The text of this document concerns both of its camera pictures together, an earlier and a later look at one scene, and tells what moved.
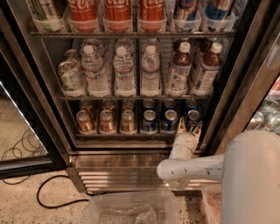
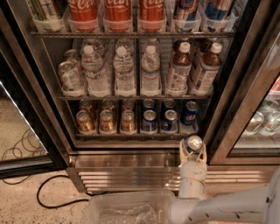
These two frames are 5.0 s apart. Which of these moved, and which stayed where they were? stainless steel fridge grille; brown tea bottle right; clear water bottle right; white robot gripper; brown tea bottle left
Moved: white robot gripper
Stayed: clear water bottle right; stainless steel fridge grille; brown tea bottle left; brown tea bottle right
